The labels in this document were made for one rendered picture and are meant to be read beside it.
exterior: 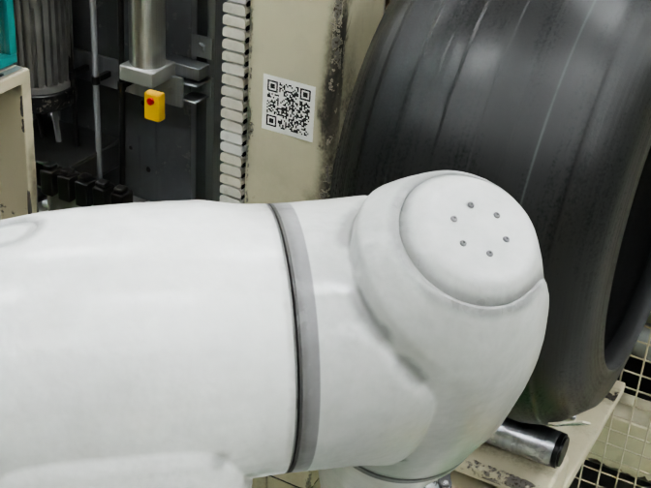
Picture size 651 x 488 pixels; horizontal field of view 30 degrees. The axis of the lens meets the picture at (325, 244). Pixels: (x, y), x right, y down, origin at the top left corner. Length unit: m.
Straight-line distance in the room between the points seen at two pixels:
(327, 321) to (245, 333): 0.04
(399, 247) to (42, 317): 0.15
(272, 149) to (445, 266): 1.06
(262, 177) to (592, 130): 0.54
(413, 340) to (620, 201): 0.74
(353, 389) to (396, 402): 0.02
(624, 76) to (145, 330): 0.80
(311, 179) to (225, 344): 1.04
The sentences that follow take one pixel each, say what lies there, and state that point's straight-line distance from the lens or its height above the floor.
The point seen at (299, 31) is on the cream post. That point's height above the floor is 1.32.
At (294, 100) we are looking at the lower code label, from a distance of 1.53.
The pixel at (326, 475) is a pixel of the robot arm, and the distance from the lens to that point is 0.75.
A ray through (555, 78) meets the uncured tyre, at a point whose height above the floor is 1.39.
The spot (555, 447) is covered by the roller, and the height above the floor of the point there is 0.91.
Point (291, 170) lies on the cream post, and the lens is 1.57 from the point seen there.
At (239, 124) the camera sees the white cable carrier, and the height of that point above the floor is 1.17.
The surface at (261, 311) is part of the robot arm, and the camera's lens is 0.53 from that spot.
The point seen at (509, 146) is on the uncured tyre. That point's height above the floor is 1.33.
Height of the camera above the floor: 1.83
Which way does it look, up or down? 30 degrees down
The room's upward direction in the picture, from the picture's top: 4 degrees clockwise
